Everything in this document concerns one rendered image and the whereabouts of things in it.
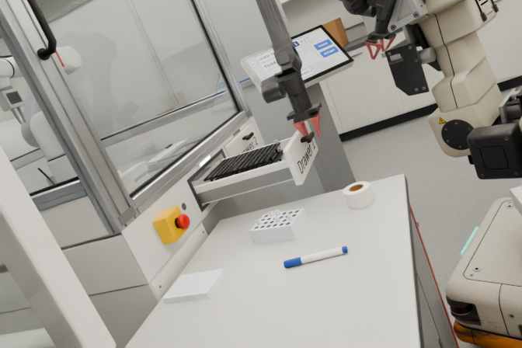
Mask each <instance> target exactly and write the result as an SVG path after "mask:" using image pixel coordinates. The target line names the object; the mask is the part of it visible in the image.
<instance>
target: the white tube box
mask: <svg viewBox="0 0 522 348"><path fill-rule="evenodd" d="M289 214H291V215H292V217H293V220H292V221H288V218H287V216H288V215H289ZM277 216H278V217H279V218H280V222H277V223H276V222H275V220H274V218H275V217H276V215H275V213H274V216H272V217H271V216H270V215H269V214H264V215H263V216H262V217H261V218H260V220H261V222H262V224H260V225H258V224H257V223H256V224H255V225H254V226H253V227H252V228H251V230H250V231H249V232H250V234H251V236H252V238H253V241H254V242H255V243H263V242H278V241H285V240H293V239H297V238H298V236H299V235H300V234H301V232H302V230H303V229H304V227H305V225H306V224H307V223H308V218H307V215H306V213H305V210H304V208H301V209H296V210H290V211H281V212H280V215H277Z"/></svg>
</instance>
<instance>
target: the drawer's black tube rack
mask: <svg viewBox="0 0 522 348"><path fill-rule="evenodd" d="M273 146H274V144H271V145H267V146H265V147H262V148H258V149H256V150H253V151H248V152H246V153H243V154H240V155H236V156H234V157H230V158H226V159H224V160H223V161H222V162H221V163H220V164H219V165H218V166H217V167H216V168H215V169H214V170H213V171H212V172H211V173H210V174H209V175H208V176H207V177H206V178H205V179H204V181H207V180H210V181H211V182H213V181H215V180H219V179H223V178H226V177H229V176H233V175H236V174H239V173H242V172H247V171H249V170H252V169H257V168H259V167H263V166H265V165H270V164H273V163H275V162H278V161H282V160H281V158H280V157H281V156H282V154H283V150H281V151H278V150H277V149H276V151H275V152H274V153H273V154H272V155H271V157H270V159H269V160H268V161H267V163H263V164H260V162H261V161H262V160H263V158H264V157H265V156H266V154H267V153H268V152H269V150H270V149H271V148H272V147H273ZM214 178H216V179H215V180H213V179H214Z"/></svg>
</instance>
